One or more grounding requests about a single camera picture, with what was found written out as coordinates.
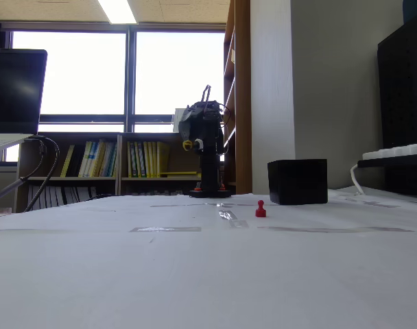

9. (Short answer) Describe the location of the small red pawn piece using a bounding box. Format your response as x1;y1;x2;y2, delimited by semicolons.
254;199;268;219

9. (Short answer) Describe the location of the black square bin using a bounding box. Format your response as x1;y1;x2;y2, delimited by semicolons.
267;158;329;206

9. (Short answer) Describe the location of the low wooden bookshelf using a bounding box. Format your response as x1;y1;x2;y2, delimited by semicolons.
15;132;122;213
118;132;202;197

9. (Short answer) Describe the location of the white paper sign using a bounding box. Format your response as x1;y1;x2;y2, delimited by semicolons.
172;108;189;134

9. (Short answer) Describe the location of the thick yellow book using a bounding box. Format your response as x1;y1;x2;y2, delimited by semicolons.
156;141;171;178

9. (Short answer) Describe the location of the flat lying yellow book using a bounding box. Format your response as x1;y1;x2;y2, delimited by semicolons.
159;171;200;178

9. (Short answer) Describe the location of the tall wooden bookshelf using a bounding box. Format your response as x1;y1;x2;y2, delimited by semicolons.
224;0;252;195

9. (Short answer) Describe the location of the green striped yellow book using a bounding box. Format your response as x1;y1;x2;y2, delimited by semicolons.
127;141;141;178

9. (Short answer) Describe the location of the blue white book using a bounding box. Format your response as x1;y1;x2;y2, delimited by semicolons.
87;140;102;178

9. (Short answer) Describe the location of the yellow white book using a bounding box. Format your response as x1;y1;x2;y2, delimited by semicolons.
78;141;93;178

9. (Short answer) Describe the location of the leaning yellow book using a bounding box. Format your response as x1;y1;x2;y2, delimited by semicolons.
60;144;75;178

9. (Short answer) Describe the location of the white paper table cover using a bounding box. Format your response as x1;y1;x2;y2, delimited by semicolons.
0;186;417;329

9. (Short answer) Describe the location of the ceiling light panel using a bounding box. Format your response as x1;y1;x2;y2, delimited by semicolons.
97;0;138;25

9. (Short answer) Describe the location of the row of white binders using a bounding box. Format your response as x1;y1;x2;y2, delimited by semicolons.
26;184;99;210

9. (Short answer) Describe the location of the dark screen laptop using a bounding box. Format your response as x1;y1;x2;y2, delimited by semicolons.
0;48;48;155

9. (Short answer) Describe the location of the white power strip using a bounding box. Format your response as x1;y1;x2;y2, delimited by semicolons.
361;141;417;161

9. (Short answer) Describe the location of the black pegboard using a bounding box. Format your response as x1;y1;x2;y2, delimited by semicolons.
377;6;417;198

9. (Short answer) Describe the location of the dark teal object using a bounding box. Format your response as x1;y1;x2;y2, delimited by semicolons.
402;0;417;25

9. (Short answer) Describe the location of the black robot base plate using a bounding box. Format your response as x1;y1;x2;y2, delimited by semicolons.
189;188;233;200

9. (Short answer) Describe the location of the dark window frame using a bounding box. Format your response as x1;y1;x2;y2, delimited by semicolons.
0;22;230;134

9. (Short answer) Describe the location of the black laptop cable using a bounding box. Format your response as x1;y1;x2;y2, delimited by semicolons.
19;135;47;181
23;135;61;212

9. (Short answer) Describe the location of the white power strip cable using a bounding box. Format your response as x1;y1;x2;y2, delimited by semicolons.
350;163;367;196

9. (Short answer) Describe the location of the dark shelf rail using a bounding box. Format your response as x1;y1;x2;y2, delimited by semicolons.
357;154;417;169

